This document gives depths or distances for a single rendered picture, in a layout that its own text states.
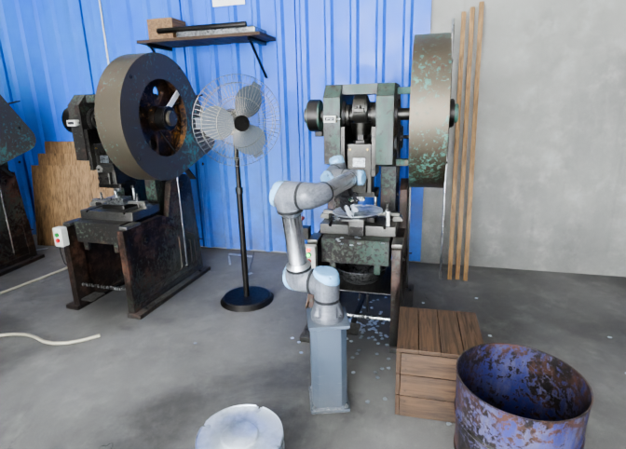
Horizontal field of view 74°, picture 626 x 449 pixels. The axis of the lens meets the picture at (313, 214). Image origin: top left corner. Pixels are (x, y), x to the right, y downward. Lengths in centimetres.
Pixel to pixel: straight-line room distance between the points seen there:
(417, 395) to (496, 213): 207
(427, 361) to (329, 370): 44
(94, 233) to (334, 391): 200
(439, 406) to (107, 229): 232
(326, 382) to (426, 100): 138
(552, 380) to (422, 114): 121
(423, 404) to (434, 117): 131
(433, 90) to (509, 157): 174
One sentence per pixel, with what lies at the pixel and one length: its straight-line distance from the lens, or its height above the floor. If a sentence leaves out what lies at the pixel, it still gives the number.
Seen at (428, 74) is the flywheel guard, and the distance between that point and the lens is 212.
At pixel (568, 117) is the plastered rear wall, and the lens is 377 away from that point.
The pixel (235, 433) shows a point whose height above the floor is 34.
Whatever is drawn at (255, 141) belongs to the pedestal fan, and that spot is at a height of 117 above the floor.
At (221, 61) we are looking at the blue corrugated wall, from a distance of 404.
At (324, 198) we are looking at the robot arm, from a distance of 172.
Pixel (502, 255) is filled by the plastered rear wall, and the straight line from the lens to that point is 390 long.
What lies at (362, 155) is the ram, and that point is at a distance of 244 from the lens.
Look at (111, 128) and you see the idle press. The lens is 274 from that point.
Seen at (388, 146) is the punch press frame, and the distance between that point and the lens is 237.
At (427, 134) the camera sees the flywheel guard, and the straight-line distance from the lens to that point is 208.
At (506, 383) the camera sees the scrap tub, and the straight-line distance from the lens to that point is 195.
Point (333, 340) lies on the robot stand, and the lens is 196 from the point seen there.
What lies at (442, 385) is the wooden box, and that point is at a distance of 207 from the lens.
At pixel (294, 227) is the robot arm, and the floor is 89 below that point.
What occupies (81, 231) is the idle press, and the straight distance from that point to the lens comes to 335.
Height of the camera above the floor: 140
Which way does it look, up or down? 15 degrees down
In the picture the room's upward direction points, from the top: 2 degrees counter-clockwise
